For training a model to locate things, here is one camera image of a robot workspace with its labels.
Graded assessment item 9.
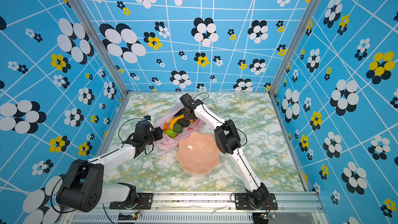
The yellow fake banana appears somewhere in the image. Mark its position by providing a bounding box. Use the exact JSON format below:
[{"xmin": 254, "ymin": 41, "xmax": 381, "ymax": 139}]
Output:
[{"xmin": 169, "ymin": 114, "xmax": 197, "ymax": 130}]

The dark fake grape bunch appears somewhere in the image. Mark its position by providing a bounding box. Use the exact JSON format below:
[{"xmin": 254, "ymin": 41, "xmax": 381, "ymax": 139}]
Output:
[{"xmin": 177, "ymin": 119, "xmax": 191, "ymax": 128}]

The dark green fake avocado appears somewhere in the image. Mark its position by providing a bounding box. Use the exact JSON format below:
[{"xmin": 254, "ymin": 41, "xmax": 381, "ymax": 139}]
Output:
[{"xmin": 173, "ymin": 123, "xmax": 183, "ymax": 134}]

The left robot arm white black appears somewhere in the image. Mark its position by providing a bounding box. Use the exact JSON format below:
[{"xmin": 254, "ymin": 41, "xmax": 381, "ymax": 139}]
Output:
[{"xmin": 56, "ymin": 116, "xmax": 163, "ymax": 213}]

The peach scalloped plastic bowl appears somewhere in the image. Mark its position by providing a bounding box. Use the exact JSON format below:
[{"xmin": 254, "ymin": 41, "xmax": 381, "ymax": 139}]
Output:
[{"xmin": 176, "ymin": 132, "xmax": 220, "ymax": 175}]

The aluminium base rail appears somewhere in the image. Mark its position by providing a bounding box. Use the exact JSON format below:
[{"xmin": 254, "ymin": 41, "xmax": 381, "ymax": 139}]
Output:
[{"xmin": 59, "ymin": 191, "xmax": 329, "ymax": 224}]

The green fake kiwi half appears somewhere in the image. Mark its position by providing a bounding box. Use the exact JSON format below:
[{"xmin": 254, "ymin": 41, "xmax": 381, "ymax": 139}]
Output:
[{"xmin": 164, "ymin": 129, "xmax": 177, "ymax": 139}]

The left floor aluminium rail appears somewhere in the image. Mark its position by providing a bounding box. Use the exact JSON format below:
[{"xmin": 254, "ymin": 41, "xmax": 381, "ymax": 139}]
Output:
[{"xmin": 96, "ymin": 91, "xmax": 132, "ymax": 156}]

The right aluminium corner post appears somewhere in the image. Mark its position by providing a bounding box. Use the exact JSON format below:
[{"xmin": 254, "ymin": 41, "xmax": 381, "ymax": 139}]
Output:
[{"xmin": 269, "ymin": 0, "xmax": 321, "ymax": 96}]

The beige fake garlic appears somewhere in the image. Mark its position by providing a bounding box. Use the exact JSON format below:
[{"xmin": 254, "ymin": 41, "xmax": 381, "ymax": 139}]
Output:
[{"xmin": 165, "ymin": 117, "xmax": 174, "ymax": 124}]

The aluminium corner post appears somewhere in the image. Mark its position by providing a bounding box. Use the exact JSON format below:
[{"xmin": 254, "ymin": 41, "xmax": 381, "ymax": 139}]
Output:
[
  {"xmin": 269, "ymin": 0, "xmax": 321, "ymax": 96},
  {"xmin": 69, "ymin": 0, "xmax": 129, "ymax": 97}
]

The left aluminium corner post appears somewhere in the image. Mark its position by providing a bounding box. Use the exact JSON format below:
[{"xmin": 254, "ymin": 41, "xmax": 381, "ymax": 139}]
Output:
[{"xmin": 69, "ymin": 0, "xmax": 129, "ymax": 97}]

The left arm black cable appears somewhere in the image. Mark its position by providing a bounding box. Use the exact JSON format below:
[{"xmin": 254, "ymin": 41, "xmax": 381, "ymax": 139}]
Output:
[{"xmin": 117, "ymin": 117, "xmax": 144, "ymax": 146}]

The pink translucent plastic bag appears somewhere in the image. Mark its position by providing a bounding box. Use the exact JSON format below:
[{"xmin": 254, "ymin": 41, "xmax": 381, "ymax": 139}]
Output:
[{"xmin": 155, "ymin": 103, "xmax": 204, "ymax": 150}]

